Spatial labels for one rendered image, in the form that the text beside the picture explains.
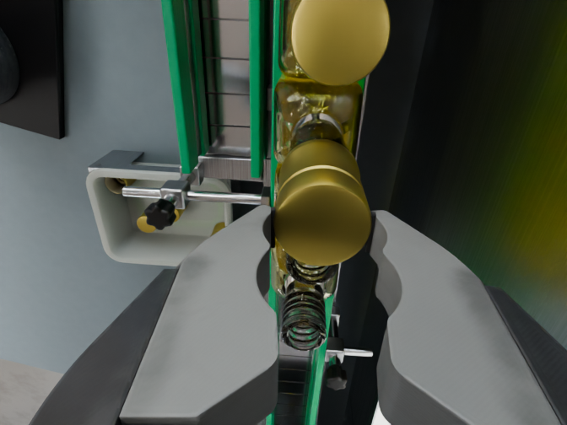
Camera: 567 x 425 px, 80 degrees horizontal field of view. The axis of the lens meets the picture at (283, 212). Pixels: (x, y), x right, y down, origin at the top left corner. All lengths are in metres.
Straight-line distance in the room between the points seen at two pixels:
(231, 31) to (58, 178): 0.46
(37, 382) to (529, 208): 2.95
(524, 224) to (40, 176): 0.73
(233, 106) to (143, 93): 0.21
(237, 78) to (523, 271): 0.33
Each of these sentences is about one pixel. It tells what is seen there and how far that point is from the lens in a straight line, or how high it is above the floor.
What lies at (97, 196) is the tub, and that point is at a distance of 0.61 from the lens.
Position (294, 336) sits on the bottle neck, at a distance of 0.24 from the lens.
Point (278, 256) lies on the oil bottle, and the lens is 0.26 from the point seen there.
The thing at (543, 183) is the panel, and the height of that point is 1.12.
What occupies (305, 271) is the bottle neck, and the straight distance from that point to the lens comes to 0.20.
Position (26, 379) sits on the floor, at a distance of 3.03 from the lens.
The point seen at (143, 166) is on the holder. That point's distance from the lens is 0.58.
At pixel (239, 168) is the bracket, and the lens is 0.45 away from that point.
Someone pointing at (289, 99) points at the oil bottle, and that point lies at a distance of 0.21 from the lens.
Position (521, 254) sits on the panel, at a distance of 0.24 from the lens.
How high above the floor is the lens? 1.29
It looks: 60 degrees down
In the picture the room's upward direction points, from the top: 172 degrees counter-clockwise
